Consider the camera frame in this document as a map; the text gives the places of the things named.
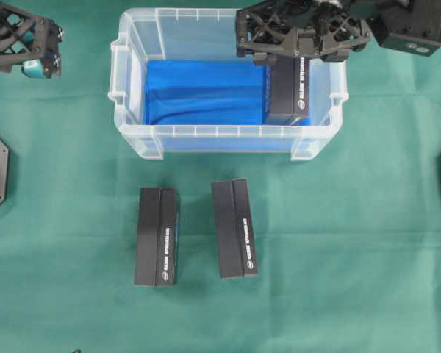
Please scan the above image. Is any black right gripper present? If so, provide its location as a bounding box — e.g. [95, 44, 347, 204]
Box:
[235, 1, 371, 66]

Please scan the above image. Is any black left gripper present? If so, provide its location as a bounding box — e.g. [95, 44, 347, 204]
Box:
[0, 1, 64, 79]

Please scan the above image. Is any black RealSense box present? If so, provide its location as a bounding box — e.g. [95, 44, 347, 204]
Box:
[211, 179, 259, 279]
[262, 57, 310, 126]
[134, 188, 180, 287]

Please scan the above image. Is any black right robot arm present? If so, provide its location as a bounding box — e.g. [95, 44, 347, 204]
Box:
[235, 0, 441, 65]

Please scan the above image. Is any clear acrylic case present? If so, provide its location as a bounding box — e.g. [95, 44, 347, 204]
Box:
[108, 7, 349, 161]

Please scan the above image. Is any blue cloth behind case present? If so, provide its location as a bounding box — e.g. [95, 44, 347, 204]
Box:
[143, 60, 312, 126]

